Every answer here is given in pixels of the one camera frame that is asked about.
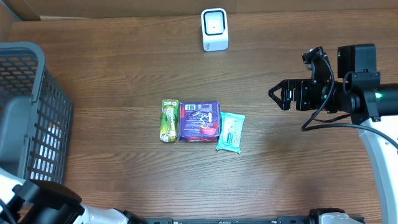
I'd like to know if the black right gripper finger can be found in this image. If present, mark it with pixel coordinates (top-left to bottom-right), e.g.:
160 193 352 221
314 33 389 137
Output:
269 90 291 111
268 79 290 94

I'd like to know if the teal wet wipes pack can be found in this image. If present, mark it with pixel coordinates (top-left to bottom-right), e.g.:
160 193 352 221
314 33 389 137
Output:
216 112 245 154

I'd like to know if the purple sanitary pad pack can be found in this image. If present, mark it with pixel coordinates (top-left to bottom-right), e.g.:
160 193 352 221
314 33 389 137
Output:
179 101 221 142

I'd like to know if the green yellow snack pouch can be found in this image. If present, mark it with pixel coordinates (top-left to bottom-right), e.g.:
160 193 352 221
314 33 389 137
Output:
159 99 180 142

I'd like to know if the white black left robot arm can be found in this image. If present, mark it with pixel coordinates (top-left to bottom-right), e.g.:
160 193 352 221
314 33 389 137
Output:
1 169 147 224

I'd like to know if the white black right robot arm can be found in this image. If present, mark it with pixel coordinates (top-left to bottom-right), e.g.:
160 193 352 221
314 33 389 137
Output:
269 44 397 223

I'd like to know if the white barcode scanner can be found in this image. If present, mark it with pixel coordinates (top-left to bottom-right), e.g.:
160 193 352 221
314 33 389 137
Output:
201 8 229 52

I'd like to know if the dark grey plastic basket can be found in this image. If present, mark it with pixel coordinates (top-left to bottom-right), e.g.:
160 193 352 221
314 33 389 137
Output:
1 42 73 184

